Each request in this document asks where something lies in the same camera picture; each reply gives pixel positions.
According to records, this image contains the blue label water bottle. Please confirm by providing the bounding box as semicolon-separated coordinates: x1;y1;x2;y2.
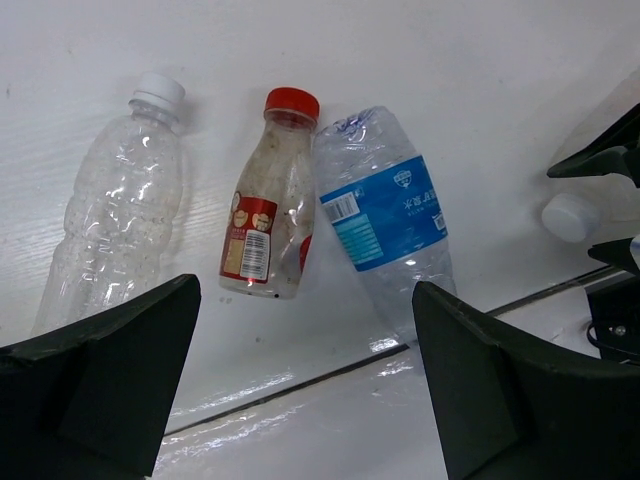
312;106;456;343

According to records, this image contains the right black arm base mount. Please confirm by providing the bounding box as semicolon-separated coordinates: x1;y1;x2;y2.
586;275;639;366

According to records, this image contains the clear bottle white cap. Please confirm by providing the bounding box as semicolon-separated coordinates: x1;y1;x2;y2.
31;72;185;336

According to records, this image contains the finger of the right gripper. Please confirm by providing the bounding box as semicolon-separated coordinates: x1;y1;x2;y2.
546;104;640;188
587;238;639;275

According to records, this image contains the red cap bottle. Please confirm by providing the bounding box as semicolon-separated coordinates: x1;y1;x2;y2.
219;87;320;300

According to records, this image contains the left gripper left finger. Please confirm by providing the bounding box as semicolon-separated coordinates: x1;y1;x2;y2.
1;274;201;479

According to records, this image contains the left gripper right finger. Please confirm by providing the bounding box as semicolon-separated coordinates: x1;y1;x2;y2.
412;282;639;479

